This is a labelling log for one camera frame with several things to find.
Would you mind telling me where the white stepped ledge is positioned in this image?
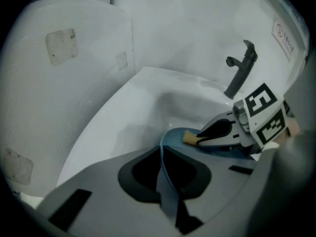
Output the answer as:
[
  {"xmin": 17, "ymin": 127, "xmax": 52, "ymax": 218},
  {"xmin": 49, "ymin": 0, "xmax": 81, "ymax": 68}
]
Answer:
[{"xmin": 0, "ymin": 0, "xmax": 136, "ymax": 199}]

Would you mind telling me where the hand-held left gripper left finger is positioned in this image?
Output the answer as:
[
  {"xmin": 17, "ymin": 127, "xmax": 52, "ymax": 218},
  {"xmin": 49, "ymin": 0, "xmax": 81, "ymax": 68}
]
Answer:
[{"xmin": 36, "ymin": 146, "xmax": 183, "ymax": 237}]

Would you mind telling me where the person's right forearm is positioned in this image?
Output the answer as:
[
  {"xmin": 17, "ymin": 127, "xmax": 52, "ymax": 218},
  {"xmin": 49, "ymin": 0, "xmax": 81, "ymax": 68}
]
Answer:
[{"xmin": 286, "ymin": 118, "xmax": 302, "ymax": 139}]

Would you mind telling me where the yellow sponge brush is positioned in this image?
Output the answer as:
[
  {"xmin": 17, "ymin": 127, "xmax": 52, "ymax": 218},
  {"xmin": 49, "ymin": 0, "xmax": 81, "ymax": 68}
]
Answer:
[{"xmin": 182, "ymin": 130, "xmax": 198, "ymax": 146}]

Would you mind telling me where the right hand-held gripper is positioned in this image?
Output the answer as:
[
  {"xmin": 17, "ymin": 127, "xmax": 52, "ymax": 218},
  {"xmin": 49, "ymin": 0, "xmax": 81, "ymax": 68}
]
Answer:
[{"xmin": 197, "ymin": 82, "xmax": 295, "ymax": 155}]

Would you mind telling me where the big blue plate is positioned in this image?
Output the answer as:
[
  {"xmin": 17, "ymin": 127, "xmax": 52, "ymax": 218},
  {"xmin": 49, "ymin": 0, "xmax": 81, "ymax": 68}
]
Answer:
[{"xmin": 157, "ymin": 127, "xmax": 259, "ymax": 207}]

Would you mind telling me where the black faucet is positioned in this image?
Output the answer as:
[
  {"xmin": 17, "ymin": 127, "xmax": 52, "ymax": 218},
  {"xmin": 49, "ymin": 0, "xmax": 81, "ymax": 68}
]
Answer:
[{"xmin": 223, "ymin": 39, "xmax": 259, "ymax": 100}]

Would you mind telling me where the white sink counter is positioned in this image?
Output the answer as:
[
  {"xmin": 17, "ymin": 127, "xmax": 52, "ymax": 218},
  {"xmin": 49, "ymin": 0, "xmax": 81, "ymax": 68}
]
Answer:
[{"xmin": 56, "ymin": 66, "xmax": 281, "ymax": 198}]

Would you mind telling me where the white wall notice board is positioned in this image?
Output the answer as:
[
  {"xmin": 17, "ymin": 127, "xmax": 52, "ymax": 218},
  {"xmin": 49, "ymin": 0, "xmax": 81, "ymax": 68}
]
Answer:
[{"xmin": 263, "ymin": 0, "xmax": 311, "ymax": 74}]

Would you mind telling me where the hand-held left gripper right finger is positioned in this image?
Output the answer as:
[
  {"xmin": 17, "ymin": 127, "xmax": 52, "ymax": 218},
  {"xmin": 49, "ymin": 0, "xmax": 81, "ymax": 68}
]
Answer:
[{"xmin": 162, "ymin": 147, "xmax": 257, "ymax": 235}]

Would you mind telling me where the no smoking wall sign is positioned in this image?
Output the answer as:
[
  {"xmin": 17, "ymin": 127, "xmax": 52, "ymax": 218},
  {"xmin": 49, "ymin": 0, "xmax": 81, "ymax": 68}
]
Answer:
[{"xmin": 271, "ymin": 14, "xmax": 296, "ymax": 63}]

